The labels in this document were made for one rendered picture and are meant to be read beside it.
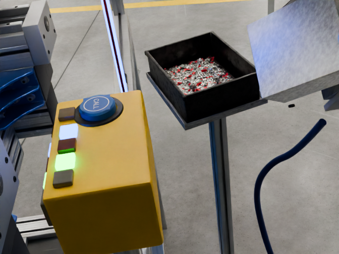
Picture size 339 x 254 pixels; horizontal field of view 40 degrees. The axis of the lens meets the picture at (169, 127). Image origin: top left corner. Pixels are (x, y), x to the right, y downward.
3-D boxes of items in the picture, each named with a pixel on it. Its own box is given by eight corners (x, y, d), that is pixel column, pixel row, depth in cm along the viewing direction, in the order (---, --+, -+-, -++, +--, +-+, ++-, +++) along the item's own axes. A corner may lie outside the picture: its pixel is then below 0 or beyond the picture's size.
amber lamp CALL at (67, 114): (75, 119, 51) (73, 115, 51) (58, 122, 51) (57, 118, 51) (76, 110, 52) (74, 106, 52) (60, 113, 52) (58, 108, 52)
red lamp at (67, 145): (76, 152, 46) (74, 147, 46) (58, 155, 46) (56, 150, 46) (77, 141, 48) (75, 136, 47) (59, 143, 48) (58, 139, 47)
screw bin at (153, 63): (263, 101, 95) (263, 71, 91) (186, 127, 91) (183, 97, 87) (214, 57, 111) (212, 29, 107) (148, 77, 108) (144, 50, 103)
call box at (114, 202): (166, 255, 48) (151, 180, 42) (68, 271, 48) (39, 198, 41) (154, 155, 61) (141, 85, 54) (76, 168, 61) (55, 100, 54)
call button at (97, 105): (117, 123, 50) (114, 109, 49) (80, 128, 50) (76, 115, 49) (117, 102, 54) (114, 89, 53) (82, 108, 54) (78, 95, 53)
